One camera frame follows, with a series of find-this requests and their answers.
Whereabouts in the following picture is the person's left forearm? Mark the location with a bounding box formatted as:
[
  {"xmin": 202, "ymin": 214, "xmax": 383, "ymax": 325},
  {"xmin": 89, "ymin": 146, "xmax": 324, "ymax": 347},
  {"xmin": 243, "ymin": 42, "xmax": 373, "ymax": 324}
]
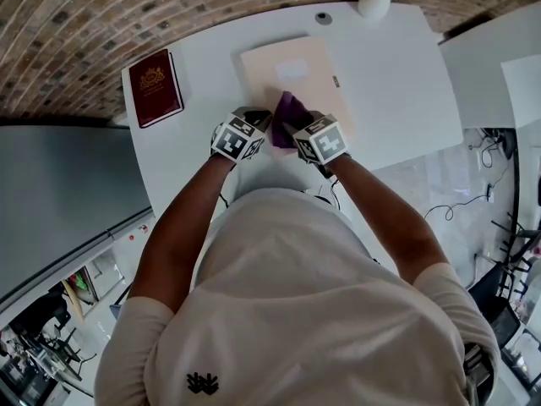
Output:
[{"xmin": 128, "ymin": 153, "xmax": 238, "ymax": 315}]

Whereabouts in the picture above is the person's right forearm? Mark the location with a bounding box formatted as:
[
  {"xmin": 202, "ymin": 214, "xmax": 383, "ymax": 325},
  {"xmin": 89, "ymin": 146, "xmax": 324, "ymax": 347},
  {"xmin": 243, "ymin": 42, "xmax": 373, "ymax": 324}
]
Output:
[{"xmin": 327, "ymin": 153, "xmax": 452, "ymax": 289}]

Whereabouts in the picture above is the peach folder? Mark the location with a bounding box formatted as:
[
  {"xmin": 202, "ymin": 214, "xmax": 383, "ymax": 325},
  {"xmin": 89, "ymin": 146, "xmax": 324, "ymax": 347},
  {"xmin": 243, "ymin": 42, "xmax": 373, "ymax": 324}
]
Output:
[{"xmin": 239, "ymin": 35, "xmax": 358, "ymax": 156}]

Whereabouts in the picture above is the white vase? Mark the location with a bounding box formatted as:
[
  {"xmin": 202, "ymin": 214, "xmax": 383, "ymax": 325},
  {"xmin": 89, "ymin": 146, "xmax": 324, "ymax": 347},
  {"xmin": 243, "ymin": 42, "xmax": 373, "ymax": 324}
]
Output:
[{"xmin": 357, "ymin": 0, "xmax": 402, "ymax": 20}]

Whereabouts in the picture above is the purple cloth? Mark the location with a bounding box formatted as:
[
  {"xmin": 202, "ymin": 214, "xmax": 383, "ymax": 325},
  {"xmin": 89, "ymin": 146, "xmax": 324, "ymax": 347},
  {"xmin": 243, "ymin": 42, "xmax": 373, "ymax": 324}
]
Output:
[{"xmin": 270, "ymin": 91, "xmax": 314, "ymax": 151}]

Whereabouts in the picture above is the wood framed picture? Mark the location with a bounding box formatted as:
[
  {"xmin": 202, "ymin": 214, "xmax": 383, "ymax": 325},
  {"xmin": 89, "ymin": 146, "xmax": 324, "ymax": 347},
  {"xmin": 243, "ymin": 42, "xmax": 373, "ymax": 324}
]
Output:
[{"xmin": 61, "ymin": 264, "xmax": 105, "ymax": 323}]

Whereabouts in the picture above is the black cable bundle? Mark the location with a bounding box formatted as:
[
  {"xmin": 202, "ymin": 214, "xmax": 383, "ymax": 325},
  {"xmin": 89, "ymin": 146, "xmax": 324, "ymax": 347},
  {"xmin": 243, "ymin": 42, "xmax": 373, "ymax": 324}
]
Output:
[{"xmin": 467, "ymin": 127, "xmax": 520, "ymax": 169}]

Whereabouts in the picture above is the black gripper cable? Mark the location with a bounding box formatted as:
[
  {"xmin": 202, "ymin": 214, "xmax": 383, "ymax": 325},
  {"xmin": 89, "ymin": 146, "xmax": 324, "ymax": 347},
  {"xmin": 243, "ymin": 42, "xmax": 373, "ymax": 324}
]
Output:
[{"xmin": 314, "ymin": 165, "xmax": 344, "ymax": 211}]

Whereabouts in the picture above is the black folding chair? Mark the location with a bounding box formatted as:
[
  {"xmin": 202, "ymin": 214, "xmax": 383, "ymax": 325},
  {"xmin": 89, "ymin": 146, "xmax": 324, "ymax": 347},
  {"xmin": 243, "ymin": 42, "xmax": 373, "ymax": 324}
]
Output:
[{"xmin": 467, "ymin": 213, "xmax": 541, "ymax": 350}]

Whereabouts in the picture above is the grey shoulder strap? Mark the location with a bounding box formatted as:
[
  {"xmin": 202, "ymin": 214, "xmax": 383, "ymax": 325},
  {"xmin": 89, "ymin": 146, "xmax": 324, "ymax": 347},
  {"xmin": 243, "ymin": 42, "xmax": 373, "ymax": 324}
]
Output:
[{"xmin": 462, "ymin": 341, "xmax": 496, "ymax": 399}]

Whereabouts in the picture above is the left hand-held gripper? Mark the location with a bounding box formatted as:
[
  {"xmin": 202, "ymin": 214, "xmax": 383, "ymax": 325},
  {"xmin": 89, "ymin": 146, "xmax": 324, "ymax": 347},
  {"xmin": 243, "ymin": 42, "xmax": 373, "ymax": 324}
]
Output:
[{"xmin": 209, "ymin": 106, "xmax": 275, "ymax": 167}]

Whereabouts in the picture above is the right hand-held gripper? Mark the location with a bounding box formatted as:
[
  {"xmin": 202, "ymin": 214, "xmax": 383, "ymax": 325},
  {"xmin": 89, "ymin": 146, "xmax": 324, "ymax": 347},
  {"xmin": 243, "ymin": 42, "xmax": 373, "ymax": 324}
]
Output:
[{"xmin": 281, "ymin": 110, "xmax": 352, "ymax": 180}]

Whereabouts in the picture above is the thin black cable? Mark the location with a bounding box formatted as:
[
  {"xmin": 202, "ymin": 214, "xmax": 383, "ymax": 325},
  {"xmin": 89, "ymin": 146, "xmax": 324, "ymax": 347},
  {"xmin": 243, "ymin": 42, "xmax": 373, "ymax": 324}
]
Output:
[{"xmin": 424, "ymin": 183, "xmax": 496, "ymax": 223}]

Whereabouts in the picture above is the grey board panel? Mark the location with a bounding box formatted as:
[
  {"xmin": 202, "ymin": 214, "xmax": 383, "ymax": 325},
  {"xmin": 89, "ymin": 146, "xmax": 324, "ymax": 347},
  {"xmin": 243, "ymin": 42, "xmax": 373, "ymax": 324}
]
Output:
[{"xmin": 0, "ymin": 124, "xmax": 154, "ymax": 315}]

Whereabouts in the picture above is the person's white shirt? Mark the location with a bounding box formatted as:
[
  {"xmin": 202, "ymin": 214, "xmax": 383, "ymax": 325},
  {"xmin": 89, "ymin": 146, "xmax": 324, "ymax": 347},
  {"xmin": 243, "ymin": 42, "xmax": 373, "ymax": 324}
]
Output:
[{"xmin": 95, "ymin": 187, "xmax": 503, "ymax": 406}]

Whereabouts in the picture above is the dark red book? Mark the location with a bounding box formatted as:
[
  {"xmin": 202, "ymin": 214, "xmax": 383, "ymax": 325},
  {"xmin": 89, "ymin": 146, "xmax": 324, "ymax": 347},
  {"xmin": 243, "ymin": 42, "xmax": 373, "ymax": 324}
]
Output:
[{"xmin": 128, "ymin": 48, "xmax": 186, "ymax": 130}]

